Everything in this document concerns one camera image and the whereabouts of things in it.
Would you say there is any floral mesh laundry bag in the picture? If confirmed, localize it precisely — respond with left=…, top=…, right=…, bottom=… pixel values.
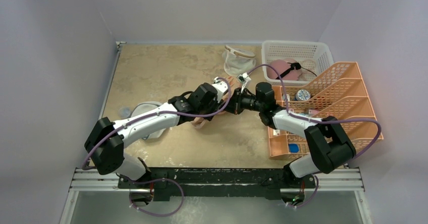
left=191, top=76, right=240, bottom=130

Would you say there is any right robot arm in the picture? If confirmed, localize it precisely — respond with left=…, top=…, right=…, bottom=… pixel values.
left=225, top=82, right=356, bottom=187

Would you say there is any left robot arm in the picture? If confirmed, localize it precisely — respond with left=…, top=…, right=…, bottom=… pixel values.
left=82, top=78, right=231, bottom=188

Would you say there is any pink bra in basket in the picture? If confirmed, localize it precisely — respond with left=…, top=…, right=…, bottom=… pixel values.
left=266, top=58, right=302, bottom=81

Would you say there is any white round mesh bag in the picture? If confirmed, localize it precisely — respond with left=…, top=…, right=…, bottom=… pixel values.
left=120, top=101, right=166, bottom=140

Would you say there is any blue item in organizer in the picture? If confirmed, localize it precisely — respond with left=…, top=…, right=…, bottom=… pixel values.
left=288, top=143, right=300, bottom=153

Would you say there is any white plastic basket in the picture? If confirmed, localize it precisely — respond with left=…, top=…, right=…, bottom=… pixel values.
left=261, top=40, right=334, bottom=86

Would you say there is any orange plastic desk organizer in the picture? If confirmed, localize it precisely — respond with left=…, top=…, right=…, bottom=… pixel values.
left=272, top=62, right=378, bottom=152

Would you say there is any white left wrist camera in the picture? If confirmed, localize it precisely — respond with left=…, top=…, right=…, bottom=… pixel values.
left=212, top=78, right=230, bottom=99

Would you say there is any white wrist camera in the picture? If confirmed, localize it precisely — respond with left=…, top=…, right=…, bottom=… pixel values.
left=212, top=78, right=230, bottom=99
left=237, top=72, right=251, bottom=93

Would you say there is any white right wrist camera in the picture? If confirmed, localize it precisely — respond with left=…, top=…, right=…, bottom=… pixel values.
left=237, top=72, right=251, bottom=93

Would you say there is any white mesh drawstring bag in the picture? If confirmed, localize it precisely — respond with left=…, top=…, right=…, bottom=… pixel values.
left=222, top=45, right=256, bottom=76

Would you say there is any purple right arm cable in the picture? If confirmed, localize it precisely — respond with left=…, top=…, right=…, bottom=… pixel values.
left=247, top=64, right=383, bottom=210

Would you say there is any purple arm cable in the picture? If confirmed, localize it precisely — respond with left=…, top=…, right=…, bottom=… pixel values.
left=81, top=77, right=232, bottom=217
left=247, top=64, right=383, bottom=210

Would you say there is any metal corner bracket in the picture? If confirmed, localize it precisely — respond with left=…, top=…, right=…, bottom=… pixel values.
left=116, top=41, right=127, bottom=53

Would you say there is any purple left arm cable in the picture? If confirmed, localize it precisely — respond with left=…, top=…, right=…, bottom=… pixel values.
left=81, top=77, right=232, bottom=217

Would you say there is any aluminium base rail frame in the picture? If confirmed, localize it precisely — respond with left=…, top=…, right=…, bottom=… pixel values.
left=60, top=167, right=372, bottom=223

